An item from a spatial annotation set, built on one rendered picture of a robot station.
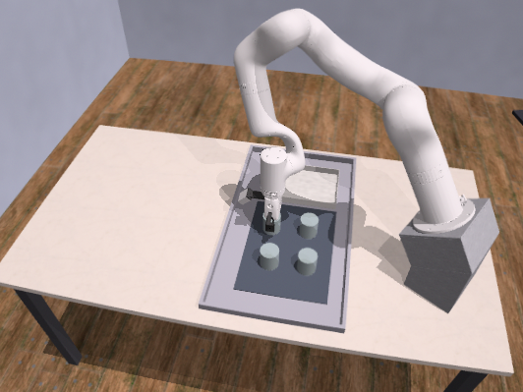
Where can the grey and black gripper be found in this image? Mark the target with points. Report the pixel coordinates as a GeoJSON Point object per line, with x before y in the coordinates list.
{"type": "Point", "coordinates": [272, 207]}

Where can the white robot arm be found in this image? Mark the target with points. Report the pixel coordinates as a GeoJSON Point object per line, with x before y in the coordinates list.
{"type": "Point", "coordinates": [405, 115]}

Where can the clear glass jar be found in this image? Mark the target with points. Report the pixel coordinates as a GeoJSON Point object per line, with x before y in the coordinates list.
{"type": "Point", "coordinates": [308, 225]}
{"type": "Point", "coordinates": [276, 225]}
{"type": "Point", "coordinates": [307, 261]}
{"type": "Point", "coordinates": [269, 256]}

